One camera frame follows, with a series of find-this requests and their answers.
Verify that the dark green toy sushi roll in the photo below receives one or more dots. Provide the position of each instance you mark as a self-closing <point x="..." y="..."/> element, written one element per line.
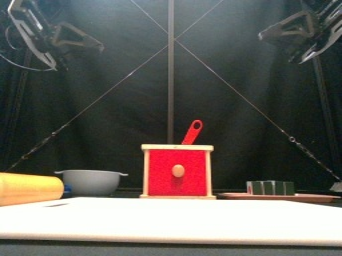
<point x="269" y="188"/>

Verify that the red wooden drawer box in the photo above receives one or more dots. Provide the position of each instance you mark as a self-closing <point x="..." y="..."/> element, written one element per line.
<point x="162" y="180"/>

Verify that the flat pink plate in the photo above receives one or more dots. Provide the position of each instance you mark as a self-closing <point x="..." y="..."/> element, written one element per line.
<point x="312" y="198"/>

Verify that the white frame corner bracket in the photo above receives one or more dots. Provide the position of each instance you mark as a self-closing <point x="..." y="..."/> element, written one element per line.
<point x="337" y="186"/>

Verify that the white plastic cutting board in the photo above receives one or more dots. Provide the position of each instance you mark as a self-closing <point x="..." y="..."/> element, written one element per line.
<point x="169" y="220"/>

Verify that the vertical metal frame pole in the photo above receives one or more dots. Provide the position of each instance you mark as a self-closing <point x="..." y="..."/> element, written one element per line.
<point x="170" y="83"/>

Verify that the dark side frame post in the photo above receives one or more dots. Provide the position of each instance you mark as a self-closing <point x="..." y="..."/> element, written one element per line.
<point x="325" y="110"/>

